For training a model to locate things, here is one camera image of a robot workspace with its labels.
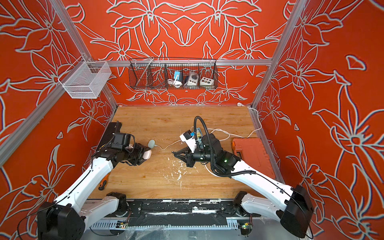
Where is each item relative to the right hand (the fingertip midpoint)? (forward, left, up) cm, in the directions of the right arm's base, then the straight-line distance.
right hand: (172, 157), depth 65 cm
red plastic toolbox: (+15, -44, -20) cm, 50 cm away
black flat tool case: (+34, +51, -25) cm, 67 cm away
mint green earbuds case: (+21, +19, -23) cm, 36 cm away
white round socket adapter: (+49, -8, +7) cm, 50 cm away
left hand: (+10, +15, -12) cm, 21 cm away
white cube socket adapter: (+51, -16, +4) cm, 54 cm away
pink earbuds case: (+7, +16, -11) cm, 21 cm away
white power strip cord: (+29, -37, -24) cm, 53 cm away
